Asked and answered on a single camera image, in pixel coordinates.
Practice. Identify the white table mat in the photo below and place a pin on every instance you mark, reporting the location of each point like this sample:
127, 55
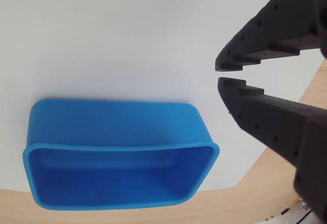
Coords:
127, 42

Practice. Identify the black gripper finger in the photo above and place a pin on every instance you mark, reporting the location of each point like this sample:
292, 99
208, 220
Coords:
276, 121
278, 22

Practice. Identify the blue rectangular plastic bin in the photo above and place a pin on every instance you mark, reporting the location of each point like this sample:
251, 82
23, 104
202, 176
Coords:
115, 124

